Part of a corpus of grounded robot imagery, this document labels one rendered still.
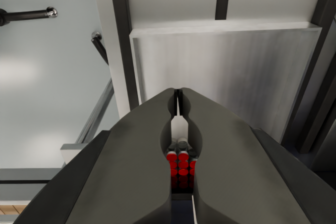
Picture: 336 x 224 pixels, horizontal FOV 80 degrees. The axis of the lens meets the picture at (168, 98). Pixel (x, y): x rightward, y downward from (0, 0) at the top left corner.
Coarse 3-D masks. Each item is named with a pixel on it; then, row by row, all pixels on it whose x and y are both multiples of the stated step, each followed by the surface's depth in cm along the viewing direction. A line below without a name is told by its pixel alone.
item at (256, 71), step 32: (160, 32) 28; (192, 32) 28; (224, 32) 28; (256, 32) 27; (288, 32) 31; (160, 64) 34; (192, 64) 34; (224, 64) 34; (256, 64) 34; (288, 64) 33; (224, 96) 37; (256, 96) 37; (288, 96) 35
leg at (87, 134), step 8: (104, 88) 100; (112, 88) 100; (104, 96) 92; (96, 104) 87; (104, 104) 88; (96, 112) 82; (104, 112) 86; (88, 120) 77; (96, 120) 78; (88, 128) 73; (96, 128) 77; (80, 136) 70; (88, 136) 71
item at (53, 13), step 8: (0, 8) 103; (48, 8) 110; (0, 16) 101; (8, 16) 102; (16, 16) 102; (24, 16) 103; (32, 16) 105; (40, 16) 106; (48, 16) 109; (56, 16) 113; (0, 24) 103
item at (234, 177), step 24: (192, 96) 10; (192, 120) 9; (216, 120) 8; (240, 120) 8; (192, 144) 9; (216, 144) 7; (240, 144) 7; (216, 168) 6; (240, 168) 6; (264, 168) 6; (216, 192) 6; (240, 192) 6; (264, 192) 6; (288, 192) 6; (216, 216) 6; (240, 216) 5; (264, 216) 5; (288, 216) 5
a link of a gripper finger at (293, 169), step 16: (256, 128) 8; (272, 144) 7; (272, 160) 7; (288, 160) 7; (288, 176) 6; (304, 176) 6; (304, 192) 6; (320, 192) 6; (304, 208) 5; (320, 208) 5
